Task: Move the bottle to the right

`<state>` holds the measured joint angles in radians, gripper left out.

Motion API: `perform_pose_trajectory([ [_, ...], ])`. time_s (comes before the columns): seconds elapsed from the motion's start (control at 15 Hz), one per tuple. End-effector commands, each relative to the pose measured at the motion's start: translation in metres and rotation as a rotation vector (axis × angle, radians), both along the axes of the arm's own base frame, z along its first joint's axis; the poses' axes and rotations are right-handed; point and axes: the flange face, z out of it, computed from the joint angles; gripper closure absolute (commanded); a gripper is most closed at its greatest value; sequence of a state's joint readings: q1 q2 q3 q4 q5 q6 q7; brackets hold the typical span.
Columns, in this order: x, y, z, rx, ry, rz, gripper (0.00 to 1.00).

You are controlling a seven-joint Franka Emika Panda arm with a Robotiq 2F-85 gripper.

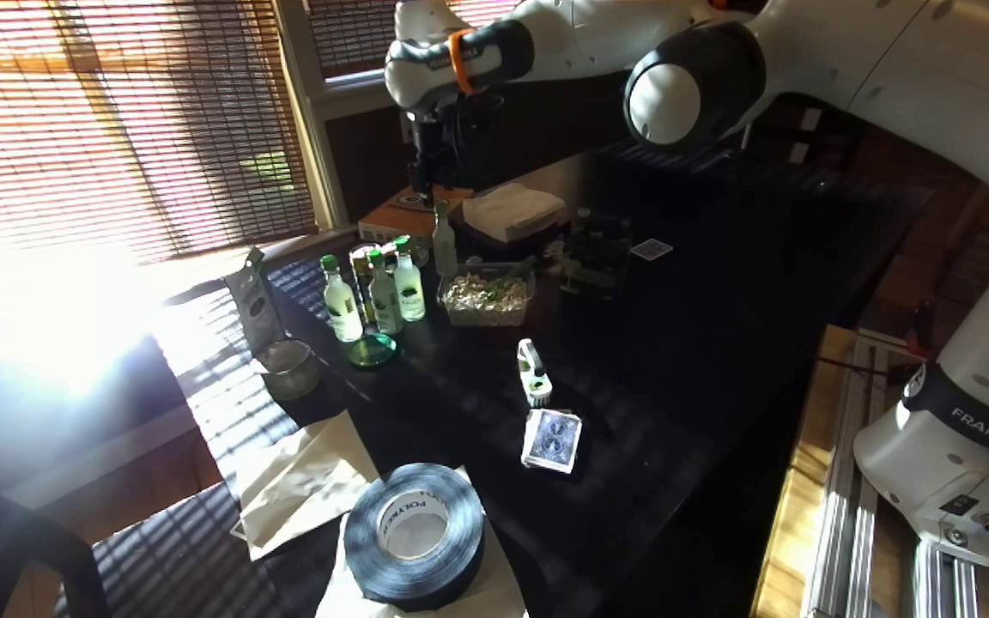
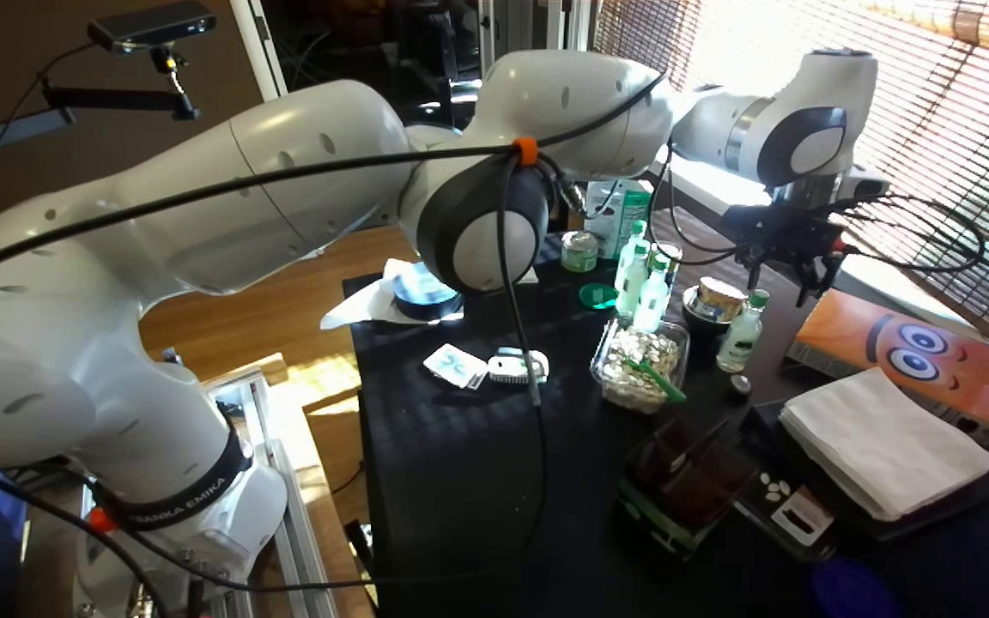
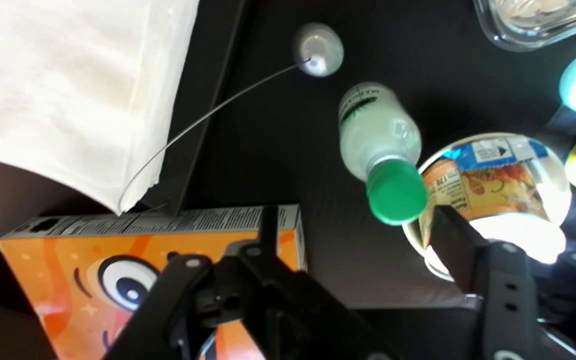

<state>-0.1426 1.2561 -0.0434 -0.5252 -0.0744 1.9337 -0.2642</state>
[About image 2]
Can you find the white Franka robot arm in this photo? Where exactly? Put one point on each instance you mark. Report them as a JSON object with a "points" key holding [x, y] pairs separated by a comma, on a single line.
{"points": [[232, 228]]}

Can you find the brown green box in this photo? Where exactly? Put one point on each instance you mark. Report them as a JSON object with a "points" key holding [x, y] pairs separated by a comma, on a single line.
{"points": [[684, 475]]}

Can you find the purple round object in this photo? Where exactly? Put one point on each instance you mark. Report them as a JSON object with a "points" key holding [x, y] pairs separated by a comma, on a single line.
{"points": [[853, 589]]}

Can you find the white paper napkin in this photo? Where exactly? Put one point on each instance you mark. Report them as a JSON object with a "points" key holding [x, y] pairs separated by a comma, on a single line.
{"points": [[522, 277]]}

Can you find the small white bottle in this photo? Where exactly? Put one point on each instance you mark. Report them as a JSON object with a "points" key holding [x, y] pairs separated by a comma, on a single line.
{"points": [[514, 365]]}

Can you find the orange book with eyes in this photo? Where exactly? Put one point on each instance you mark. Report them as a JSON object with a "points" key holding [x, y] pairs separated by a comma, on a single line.
{"points": [[929, 348]]}

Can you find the small white packet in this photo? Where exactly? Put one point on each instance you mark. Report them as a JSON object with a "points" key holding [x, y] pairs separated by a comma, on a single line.
{"points": [[456, 365]]}

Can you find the small black cap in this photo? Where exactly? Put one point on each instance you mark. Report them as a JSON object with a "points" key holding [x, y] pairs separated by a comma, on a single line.
{"points": [[740, 387]]}

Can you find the black camera on stand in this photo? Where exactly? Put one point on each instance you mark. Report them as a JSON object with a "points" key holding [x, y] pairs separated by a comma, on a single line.
{"points": [[154, 30]]}

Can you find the green plastic lid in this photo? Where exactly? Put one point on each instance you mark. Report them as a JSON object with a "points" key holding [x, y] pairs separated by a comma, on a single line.
{"points": [[598, 298]]}

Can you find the ceramic cup on saucer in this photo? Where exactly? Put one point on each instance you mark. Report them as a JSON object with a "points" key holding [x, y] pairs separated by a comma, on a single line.
{"points": [[719, 299]]}

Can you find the white green carton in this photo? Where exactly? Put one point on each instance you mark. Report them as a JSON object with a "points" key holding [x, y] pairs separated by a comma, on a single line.
{"points": [[620, 211]]}

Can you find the clear bottle green cap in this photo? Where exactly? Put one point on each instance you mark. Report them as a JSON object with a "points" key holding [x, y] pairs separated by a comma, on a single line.
{"points": [[743, 334]]}

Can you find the small glass jar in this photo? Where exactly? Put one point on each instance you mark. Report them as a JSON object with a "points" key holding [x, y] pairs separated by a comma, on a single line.
{"points": [[577, 253]]}

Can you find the metal frame robot stand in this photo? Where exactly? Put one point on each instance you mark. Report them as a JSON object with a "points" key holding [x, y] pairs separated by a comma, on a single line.
{"points": [[276, 504]]}

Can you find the white spray bottle green trigger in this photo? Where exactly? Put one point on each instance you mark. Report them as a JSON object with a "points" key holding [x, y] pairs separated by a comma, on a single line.
{"points": [[630, 277]]}

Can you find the bamboo window blind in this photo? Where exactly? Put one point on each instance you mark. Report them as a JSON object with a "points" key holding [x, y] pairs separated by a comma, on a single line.
{"points": [[952, 140]]}

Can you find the folded white towel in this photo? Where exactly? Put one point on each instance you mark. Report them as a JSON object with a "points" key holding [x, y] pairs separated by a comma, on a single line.
{"points": [[884, 442]]}

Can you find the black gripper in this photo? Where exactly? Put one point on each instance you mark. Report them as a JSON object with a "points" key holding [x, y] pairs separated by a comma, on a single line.
{"points": [[794, 223]]}

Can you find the clear plastic food container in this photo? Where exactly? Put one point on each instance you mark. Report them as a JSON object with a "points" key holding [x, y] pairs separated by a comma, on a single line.
{"points": [[636, 365]]}

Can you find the black notebook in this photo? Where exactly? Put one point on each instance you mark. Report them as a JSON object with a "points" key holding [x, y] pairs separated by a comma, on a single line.
{"points": [[772, 458]]}

